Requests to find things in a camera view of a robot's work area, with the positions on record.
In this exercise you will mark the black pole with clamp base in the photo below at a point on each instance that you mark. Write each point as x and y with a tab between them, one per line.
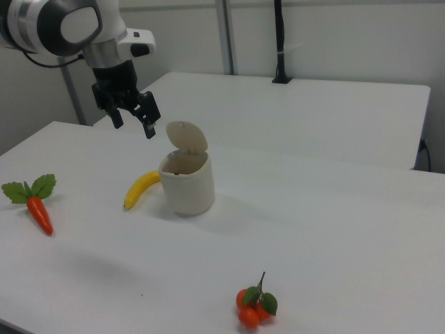
280	41

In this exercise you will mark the grey metal partition post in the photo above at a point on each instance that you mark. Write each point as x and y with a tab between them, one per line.
227	38

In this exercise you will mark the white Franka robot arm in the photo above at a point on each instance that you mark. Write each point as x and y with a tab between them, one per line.
52	24

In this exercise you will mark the orange toy carrot green leaves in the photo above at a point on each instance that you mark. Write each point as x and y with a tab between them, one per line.
40	212

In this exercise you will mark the yellow toy banana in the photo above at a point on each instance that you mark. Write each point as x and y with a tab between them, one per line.
139	188

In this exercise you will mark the beige cylindrical garbage bin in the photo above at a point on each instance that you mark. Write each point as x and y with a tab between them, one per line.
189	189

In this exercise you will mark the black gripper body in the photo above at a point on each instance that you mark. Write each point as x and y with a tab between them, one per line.
114	83

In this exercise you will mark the toy tangerine cluster with leaves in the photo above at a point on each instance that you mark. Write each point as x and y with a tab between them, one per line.
250	313

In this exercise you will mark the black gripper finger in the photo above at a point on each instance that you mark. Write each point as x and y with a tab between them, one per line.
149	113
116	119

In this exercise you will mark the beige round bin lid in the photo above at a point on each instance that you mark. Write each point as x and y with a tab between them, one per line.
186	135

